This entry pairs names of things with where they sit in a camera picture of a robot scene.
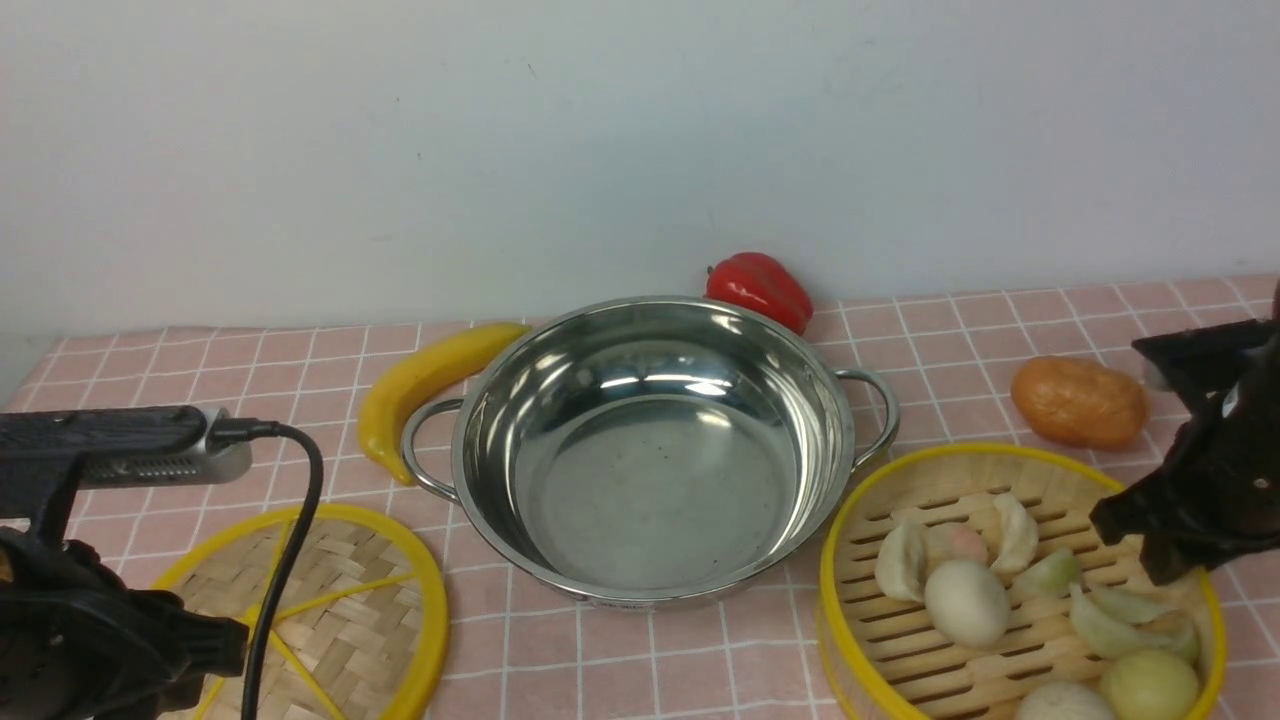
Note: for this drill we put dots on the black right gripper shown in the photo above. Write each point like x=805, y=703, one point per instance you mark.
x=1215, y=498

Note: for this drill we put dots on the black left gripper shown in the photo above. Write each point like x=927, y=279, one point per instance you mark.
x=79, y=644

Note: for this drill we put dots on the yellow bamboo steamer basket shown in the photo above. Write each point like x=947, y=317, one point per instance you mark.
x=884, y=660

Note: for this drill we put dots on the yellow bamboo steamer lid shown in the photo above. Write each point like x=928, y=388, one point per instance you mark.
x=362, y=630

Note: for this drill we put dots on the stainless steel pot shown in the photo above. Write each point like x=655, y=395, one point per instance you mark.
x=651, y=451

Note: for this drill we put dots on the orange toy potato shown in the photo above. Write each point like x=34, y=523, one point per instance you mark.
x=1080, y=403

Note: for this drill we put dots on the green dumpling right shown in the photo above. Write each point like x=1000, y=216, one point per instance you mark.
x=1113, y=623

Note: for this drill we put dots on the green dumpling small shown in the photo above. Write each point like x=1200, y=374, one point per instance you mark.
x=1050, y=578

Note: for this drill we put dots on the white dumpling upper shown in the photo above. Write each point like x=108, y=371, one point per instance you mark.
x=1019, y=536

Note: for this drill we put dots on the white dumpling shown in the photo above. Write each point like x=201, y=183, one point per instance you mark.
x=1019, y=536
x=901, y=562

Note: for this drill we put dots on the yellow-green round bun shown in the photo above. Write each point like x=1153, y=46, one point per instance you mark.
x=1150, y=684

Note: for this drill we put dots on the white bun bottom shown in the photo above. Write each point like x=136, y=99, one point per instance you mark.
x=1064, y=700

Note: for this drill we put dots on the white round bun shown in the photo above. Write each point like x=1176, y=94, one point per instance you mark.
x=967, y=604

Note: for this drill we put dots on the pink dumpling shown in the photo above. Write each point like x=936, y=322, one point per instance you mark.
x=955, y=540

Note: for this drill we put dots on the white dumpling left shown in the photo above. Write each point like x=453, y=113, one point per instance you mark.
x=901, y=562

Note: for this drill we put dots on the yellow toy banana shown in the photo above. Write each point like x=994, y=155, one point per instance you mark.
x=415, y=379

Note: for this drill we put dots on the red toy bell pepper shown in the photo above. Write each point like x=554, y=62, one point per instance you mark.
x=762, y=284

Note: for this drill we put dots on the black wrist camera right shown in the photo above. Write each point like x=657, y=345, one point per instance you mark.
x=1201, y=364

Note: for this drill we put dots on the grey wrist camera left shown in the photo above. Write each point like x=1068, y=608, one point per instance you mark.
x=49, y=456

